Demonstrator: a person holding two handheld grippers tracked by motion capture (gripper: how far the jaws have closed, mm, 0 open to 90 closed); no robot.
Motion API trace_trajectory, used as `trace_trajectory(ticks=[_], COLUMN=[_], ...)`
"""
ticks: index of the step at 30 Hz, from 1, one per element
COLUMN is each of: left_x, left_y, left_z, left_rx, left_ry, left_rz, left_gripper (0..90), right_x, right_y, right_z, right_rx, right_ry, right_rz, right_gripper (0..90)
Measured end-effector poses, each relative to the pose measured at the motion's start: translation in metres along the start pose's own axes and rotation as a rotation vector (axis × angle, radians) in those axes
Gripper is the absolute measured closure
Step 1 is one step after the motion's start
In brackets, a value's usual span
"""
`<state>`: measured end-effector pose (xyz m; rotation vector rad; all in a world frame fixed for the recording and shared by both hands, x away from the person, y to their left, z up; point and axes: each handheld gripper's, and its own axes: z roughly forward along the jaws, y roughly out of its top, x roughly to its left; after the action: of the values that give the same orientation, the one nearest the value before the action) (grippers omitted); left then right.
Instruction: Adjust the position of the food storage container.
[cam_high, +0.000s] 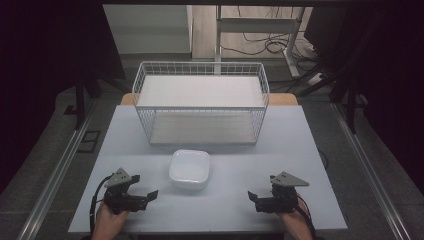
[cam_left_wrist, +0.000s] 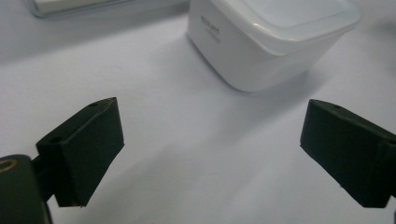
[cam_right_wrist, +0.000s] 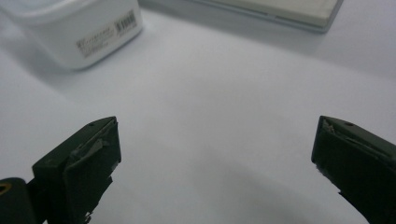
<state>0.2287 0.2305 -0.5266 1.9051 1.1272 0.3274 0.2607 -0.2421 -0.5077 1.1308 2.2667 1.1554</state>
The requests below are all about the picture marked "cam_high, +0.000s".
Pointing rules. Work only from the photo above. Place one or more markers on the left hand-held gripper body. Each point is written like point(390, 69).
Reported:
point(117, 196)

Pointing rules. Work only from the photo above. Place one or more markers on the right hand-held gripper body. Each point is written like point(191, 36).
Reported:
point(282, 198)

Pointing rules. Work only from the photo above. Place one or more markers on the person's left hand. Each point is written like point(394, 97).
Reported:
point(111, 218)

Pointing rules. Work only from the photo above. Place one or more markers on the person's right hand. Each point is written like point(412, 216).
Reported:
point(293, 218)

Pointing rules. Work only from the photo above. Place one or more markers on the white square bowl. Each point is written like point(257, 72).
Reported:
point(189, 169)

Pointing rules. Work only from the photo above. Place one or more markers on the wooden table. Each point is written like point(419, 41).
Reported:
point(283, 99)

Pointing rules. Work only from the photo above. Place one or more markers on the small black floor plate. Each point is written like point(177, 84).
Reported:
point(70, 110)

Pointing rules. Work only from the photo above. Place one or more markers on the black metal stand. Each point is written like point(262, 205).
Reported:
point(350, 106)
point(80, 100)

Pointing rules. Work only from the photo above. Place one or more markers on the white power strip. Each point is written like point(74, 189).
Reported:
point(315, 79)

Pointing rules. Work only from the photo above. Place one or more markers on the dark curtain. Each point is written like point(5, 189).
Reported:
point(393, 83)
point(40, 66)

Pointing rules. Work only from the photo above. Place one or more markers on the black floor socket frame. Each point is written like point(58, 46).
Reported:
point(89, 141)

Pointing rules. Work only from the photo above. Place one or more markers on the aluminium floor rail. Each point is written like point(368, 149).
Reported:
point(56, 173)
point(370, 170)

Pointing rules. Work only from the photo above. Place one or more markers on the white metal desk frame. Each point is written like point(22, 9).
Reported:
point(255, 25)

